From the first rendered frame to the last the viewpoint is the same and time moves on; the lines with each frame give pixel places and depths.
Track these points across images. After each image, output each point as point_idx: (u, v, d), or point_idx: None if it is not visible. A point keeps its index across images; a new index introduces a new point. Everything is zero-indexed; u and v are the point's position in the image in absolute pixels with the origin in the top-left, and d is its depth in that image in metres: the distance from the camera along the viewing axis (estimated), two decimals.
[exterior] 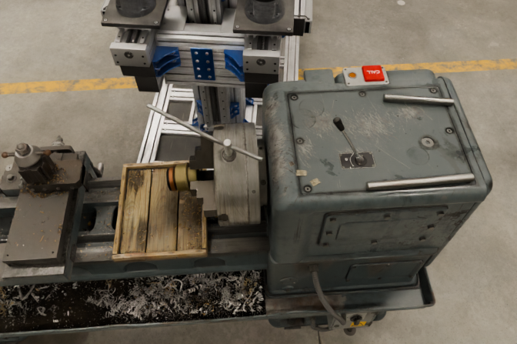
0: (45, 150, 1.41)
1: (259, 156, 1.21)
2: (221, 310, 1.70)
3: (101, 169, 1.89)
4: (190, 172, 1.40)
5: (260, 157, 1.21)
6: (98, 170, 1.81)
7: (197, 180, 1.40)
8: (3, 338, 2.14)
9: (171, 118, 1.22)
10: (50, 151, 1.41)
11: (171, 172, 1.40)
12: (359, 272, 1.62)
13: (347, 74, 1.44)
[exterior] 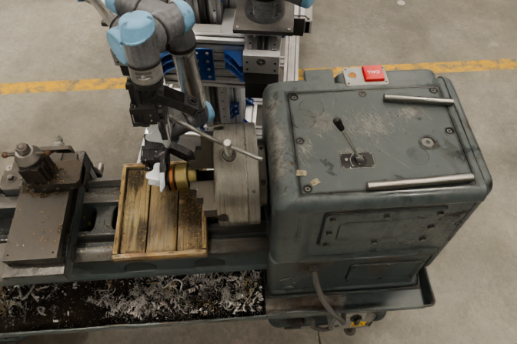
0: (45, 150, 1.41)
1: (259, 156, 1.21)
2: (221, 310, 1.70)
3: (101, 169, 1.89)
4: (190, 172, 1.40)
5: (260, 157, 1.21)
6: (98, 170, 1.81)
7: (197, 180, 1.40)
8: (3, 338, 2.14)
9: (171, 118, 1.22)
10: (50, 151, 1.41)
11: (171, 172, 1.40)
12: (359, 272, 1.62)
13: (347, 74, 1.44)
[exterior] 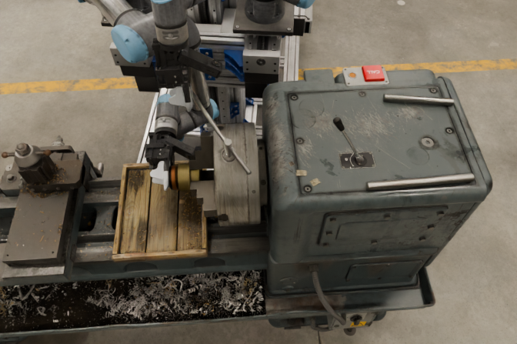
0: (45, 150, 1.41)
1: (249, 169, 1.20)
2: (221, 310, 1.70)
3: (101, 169, 1.89)
4: (193, 172, 1.40)
5: (249, 170, 1.20)
6: (98, 170, 1.81)
7: (199, 180, 1.40)
8: (3, 338, 2.14)
9: (193, 96, 1.25)
10: (50, 151, 1.41)
11: (173, 171, 1.40)
12: (359, 272, 1.62)
13: (347, 74, 1.44)
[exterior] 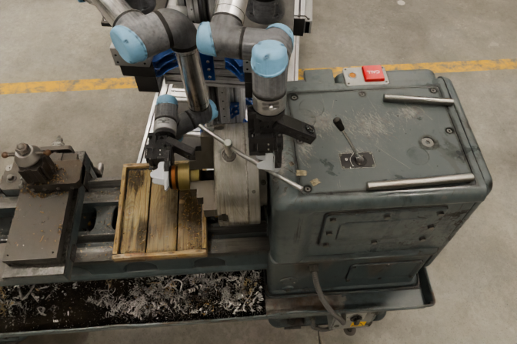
0: (45, 150, 1.41)
1: (200, 128, 1.25)
2: (221, 310, 1.70)
3: (101, 169, 1.89)
4: (193, 171, 1.40)
5: (200, 126, 1.24)
6: (98, 170, 1.81)
7: (199, 179, 1.40)
8: (3, 338, 2.14)
9: (278, 173, 1.16)
10: (50, 151, 1.41)
11: (173, 170, 1.40)
12: (359, 272, 1.62)
13: (347, 74, 1.44)
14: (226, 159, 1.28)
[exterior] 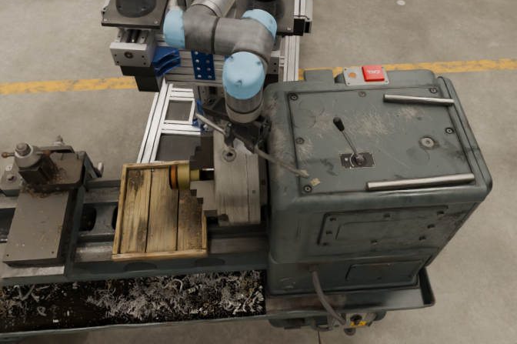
0: (45, 150, 1.41)
1: (197, 117, 1.18)
2: (221, 310, 1.70)
3: (101, 169, 1.89)
4: (193, 171, 1.40)
5: (196, 115, 1.18)
6: (98, 170, 1.81)
7: (199, 179, 1.40)
8: (3, 338, 2.14)
9: (282, 161, 1.10)
10: (50, 151, 1.41)
11: (173, 170, 1.40)
12: (359, 272, 1.62)
13: (347, 74, 1.44)
14: (226, 159, 1.28)
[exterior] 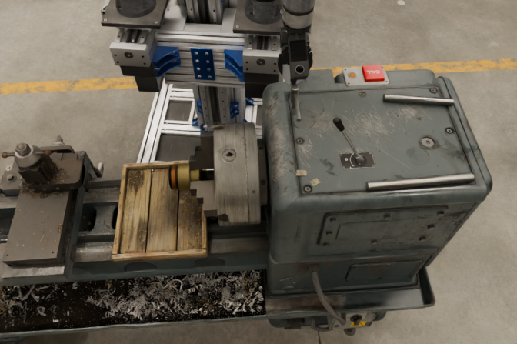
0: (45, 150, 1.41)
1: (300, 117, 1.22)
2: (221, 310, 1.70)
3: (101, 169, 1.89)
4: (193, 171, 1.40)
5: (299, 117, 1.21)
6: (98, 170, 1.81)
7: (199, 179, 1.40)
8: (3, 338, 2.14)
9: None
10: (50, 151, 1.41)
11: (173, 170, 1.40)
12: (359, 272, 1.62)
13: (347, 74, 1.44)
14: (226, 159, 1.28)
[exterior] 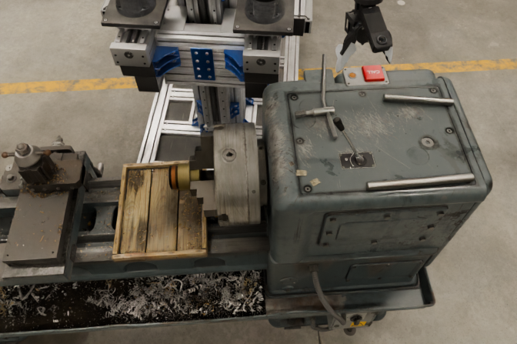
0: (45, 150, 1.41)
1: (335, 136, 1.29)
2: (221, 310, 1.70)
3: (101, 169, 1.89)
4: (193, 171, 1.40)
5: (336, 136, 1.29)
6: (98, 170, 1.81)
7: (199, 179, 1.40)
8: (3, 338, 2.14)
9: (325, 70, 1.43)
10: (50, 151, 1.41)
11: (173, 170, 1.40)
12: (359, 272, 1.62)
13: (347, 74, 1.44)
14: (226, 159, 1.28)
